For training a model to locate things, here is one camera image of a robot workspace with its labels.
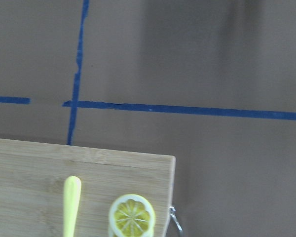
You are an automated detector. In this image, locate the yellow plastic knife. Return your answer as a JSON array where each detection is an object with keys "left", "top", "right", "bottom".
[{"left": 63, "top": 176, "right": 81, "bottom": 237}]

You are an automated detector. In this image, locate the single lemon slice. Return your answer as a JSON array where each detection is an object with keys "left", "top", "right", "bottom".
[{"left": 108, "top": 194, "right": 156, "bottom": 237}]

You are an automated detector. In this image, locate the wooden cutting board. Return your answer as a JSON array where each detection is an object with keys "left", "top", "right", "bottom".
[{"left": 0, "top": 139, "right": 176, "bottom": 237}]

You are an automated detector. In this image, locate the metal cutting board handle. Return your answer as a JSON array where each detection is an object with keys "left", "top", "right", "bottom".
[{"left": 169, "top": 206, "right": 184, "bottom": 237}]

